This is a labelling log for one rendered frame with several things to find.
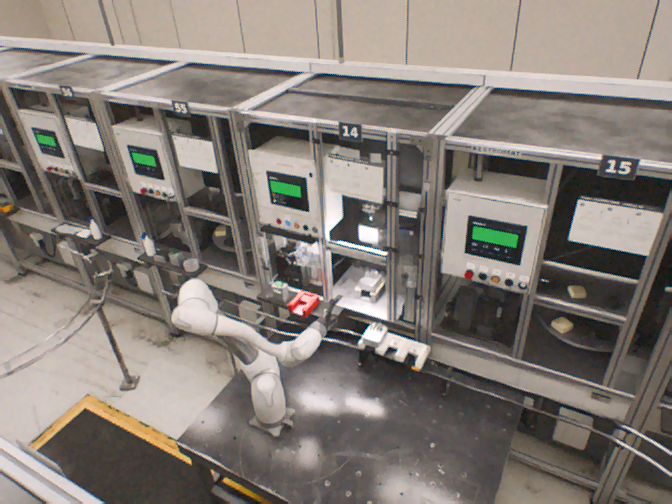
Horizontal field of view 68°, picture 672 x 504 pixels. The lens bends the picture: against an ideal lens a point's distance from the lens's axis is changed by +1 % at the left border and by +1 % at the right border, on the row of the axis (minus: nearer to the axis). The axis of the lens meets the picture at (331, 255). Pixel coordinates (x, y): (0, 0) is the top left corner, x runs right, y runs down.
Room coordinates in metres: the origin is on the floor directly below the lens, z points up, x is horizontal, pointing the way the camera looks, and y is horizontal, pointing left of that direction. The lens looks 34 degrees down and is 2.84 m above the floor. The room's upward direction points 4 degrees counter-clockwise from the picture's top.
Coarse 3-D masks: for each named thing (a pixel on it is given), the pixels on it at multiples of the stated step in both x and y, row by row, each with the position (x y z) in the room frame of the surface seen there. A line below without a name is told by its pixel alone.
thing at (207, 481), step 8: (192, 456) 1.56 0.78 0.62; (192, 464) 1.61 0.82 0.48; (200, 464) 1.59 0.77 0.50; (208, 464) 1.50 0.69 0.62; (200, 472) 1.59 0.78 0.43; (208, 472) 1.62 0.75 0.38; (216, 472) 1.70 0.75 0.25; (224, 472) 1.45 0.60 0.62; (200, 480) 1.60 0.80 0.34; (208, 480) 1.61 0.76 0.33; (216, 480) 1.65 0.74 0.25; (232, 480) 1.43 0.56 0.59; (240, 480) 1.40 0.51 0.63; (208, 488) 1.59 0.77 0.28; (216, 488) 1.60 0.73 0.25; (248, 488) 1.38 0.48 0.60; (208, 496) 1.59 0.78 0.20; (216, 496) 1.56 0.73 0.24; (224, 496) 1.55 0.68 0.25; (232, 496) 1.55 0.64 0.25; (264, 496) 1.33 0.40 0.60
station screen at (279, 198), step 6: (270, 180) 2.47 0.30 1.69; (276, 180) 2.44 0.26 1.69; (282, 180) 2.42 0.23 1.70; (288, 180) 2.40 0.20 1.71; (270, 186) 2.47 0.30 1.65; (300, 186) 2.37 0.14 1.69; (276, 198) 2.45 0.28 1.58; (282, 198) 2.43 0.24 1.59; (288, 198) 2.41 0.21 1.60; (294, 198) 2.39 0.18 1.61; (300, 198) 2.37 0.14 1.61; (288, 204) 2.41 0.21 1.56; (294, 204) 2.39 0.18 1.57; (300, 204) 2.37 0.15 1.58
